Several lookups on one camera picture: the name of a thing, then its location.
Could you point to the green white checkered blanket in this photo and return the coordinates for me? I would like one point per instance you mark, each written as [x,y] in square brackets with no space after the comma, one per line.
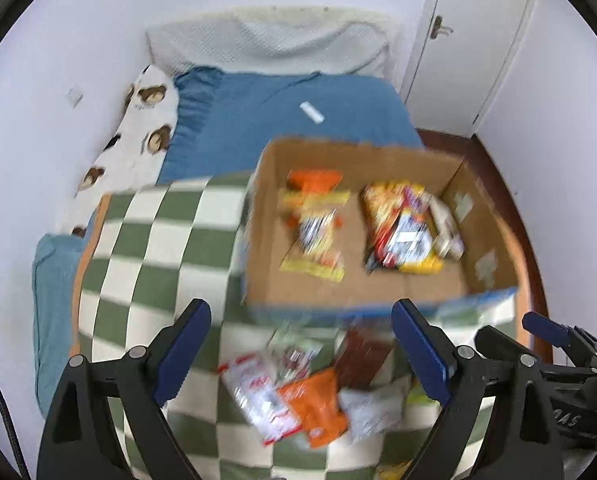
[128,260]

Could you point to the white wall outlet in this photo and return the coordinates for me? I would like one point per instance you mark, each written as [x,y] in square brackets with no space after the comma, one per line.
[75,96]

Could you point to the cardboard box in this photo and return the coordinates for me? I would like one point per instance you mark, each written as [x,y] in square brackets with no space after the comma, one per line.
[403,292]

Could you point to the cream fluffy headboard cover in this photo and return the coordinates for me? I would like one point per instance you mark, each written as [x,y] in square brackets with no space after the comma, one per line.
[318,14]

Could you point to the white red snack packet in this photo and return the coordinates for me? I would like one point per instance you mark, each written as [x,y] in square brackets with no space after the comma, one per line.
[256,395]

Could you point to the white bear print pillow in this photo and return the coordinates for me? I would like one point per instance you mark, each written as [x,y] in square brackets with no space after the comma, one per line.
[131,155]

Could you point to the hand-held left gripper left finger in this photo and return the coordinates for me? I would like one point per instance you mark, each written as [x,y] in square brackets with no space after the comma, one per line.
[181,355]

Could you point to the blue bedsheet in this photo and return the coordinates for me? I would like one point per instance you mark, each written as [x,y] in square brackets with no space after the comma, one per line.
[288,145]

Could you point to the reddish brown snack packet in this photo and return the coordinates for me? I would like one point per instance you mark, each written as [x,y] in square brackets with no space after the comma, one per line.
[363,357]

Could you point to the yellow clear-window snack packet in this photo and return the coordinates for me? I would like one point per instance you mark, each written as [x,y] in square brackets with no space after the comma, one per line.
[316,240]

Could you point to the blue pillow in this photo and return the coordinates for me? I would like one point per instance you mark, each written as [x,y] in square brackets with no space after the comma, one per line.
[53,310]

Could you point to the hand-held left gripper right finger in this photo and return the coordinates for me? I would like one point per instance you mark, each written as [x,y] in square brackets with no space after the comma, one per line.
[421,355]

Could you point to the red yellow patterned snack packet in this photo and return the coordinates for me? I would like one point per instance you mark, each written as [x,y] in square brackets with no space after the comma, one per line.
[396,230]

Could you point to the orange snack packet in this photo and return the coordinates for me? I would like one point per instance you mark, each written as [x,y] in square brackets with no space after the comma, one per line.
[313,180]
[318,407]

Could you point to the grey dotted headboard cushion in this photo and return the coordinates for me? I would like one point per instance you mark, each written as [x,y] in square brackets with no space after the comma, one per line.
[258,45]

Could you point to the white door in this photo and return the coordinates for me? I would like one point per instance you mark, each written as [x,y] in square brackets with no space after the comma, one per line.
[473,45]

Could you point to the white remote control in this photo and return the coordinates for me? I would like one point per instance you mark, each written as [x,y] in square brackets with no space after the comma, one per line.
[312,112]

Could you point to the grey white snack packet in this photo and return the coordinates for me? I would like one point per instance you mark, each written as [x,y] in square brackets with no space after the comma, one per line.
[373,410]

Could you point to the white snack packet brown print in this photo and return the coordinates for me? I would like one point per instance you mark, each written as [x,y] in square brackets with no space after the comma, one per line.
[447,225]

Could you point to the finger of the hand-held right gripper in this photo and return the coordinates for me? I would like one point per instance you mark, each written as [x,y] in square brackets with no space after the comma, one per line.
[500,340]
[543,327]

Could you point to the green candy packet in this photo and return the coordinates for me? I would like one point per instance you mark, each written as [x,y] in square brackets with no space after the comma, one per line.
[296,355]

